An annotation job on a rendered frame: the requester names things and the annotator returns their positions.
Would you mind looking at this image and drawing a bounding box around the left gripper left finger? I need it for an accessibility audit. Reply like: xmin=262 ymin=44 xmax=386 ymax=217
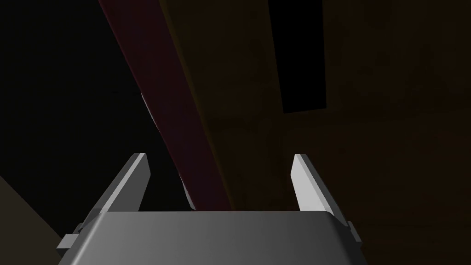
xmin=78 ymin=152 xmax=151 ymax=232

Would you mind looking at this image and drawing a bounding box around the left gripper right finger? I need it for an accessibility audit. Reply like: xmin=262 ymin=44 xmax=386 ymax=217
xmin=290 ymin=154 xmax=350 ymax=227

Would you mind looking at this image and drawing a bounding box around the dark red door leaf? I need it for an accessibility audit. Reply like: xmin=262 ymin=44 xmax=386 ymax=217
xmin=98 ymin=0 xmax=233 ymax=212

